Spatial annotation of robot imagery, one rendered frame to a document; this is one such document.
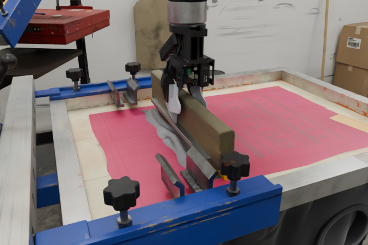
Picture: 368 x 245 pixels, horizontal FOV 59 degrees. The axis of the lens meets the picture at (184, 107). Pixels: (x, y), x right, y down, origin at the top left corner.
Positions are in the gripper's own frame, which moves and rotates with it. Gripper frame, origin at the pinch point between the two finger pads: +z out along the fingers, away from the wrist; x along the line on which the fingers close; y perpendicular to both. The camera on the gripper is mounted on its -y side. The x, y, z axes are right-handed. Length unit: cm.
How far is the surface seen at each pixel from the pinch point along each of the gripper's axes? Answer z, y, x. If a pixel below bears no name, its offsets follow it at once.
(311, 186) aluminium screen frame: 2.6, 29.1, 9.9
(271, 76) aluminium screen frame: 3, -26, 43
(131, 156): 5.3, 4.0, -13.1
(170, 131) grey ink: 4.5, -1.8, -2.6
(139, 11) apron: -2, -195, 45
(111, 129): 5.2, -9.8, -14.4
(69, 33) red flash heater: -5, -89, -16
